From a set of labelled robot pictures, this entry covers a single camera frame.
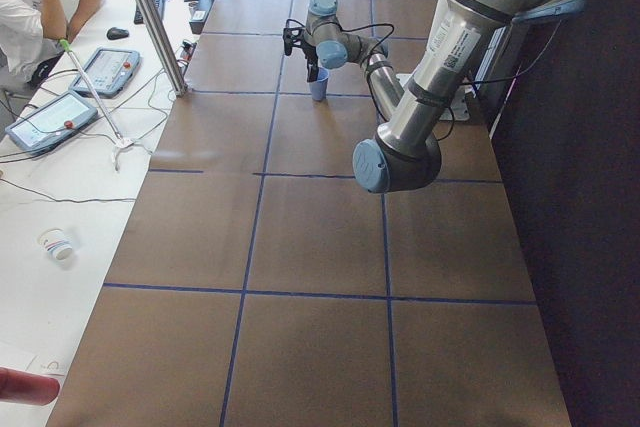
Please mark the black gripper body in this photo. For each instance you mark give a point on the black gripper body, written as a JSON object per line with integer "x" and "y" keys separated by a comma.
{"x": 310, "y": 55}

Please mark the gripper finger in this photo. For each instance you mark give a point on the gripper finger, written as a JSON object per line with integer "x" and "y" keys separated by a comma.
{"x": 312, "y": 71}

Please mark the blue ribbed plastic cup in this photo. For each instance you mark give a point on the blue ribbed plastic cup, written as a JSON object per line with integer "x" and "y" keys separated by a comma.
{"x": 318, "y": 88}

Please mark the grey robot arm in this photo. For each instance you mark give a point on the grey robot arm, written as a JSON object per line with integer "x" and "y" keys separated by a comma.
{"x": 404, "y": 153}

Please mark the white paper cup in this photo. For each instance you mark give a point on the white paper cup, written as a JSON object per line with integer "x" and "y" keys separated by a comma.
{"x": 56, "y": 243}

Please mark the white mounting pillar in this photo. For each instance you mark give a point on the white mounting pillar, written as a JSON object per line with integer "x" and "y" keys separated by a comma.
{"x": 458, "y": 109}

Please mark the black computer mouse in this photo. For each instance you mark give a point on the black computer mouse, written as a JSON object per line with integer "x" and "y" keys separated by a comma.
{"x": 115, "y": 33}

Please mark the far teach pendant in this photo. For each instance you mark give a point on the far teach pendant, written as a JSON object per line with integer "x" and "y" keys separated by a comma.
{"x": 110, "y": 70}

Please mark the teach pendant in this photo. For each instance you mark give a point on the teach pendant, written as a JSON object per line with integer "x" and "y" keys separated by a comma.
{"x": 52, "y": 124}
{"x": 110, "y": 70}

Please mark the green tipped metal rod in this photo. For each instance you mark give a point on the green tipped metal rod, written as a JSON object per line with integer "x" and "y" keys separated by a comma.
{"x": 121, "y": 141}

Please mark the near teach pendant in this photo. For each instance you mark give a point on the near teach pendant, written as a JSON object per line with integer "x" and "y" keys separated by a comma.
{"x": 52, "y": 124}

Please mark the seated person white shirt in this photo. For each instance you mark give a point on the seated person white shirt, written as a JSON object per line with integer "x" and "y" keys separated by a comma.
{"x": 32, "y": 29}

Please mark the red cylinder object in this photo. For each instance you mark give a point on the red cylinder object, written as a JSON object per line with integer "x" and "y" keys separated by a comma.
{"x": 27, "y": 388}

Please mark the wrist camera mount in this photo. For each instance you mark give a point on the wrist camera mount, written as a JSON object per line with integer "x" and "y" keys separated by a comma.
{"x": 292, "y": 35}

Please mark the aluminium frame post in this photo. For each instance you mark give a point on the aluminium frame post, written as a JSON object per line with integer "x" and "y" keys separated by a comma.
{"x": 164, "y": 51}

